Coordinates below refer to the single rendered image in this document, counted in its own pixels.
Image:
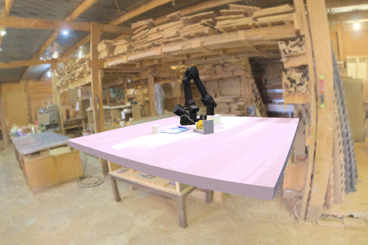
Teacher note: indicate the white dish rack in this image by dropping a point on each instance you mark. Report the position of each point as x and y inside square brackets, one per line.
[208, 127]

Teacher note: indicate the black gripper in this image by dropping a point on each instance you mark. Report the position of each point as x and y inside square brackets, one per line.
[186, 120]

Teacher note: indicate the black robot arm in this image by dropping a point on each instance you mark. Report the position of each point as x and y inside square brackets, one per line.
[193, 73]

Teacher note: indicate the yellow plate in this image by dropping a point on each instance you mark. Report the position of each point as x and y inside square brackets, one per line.
[199, 124]

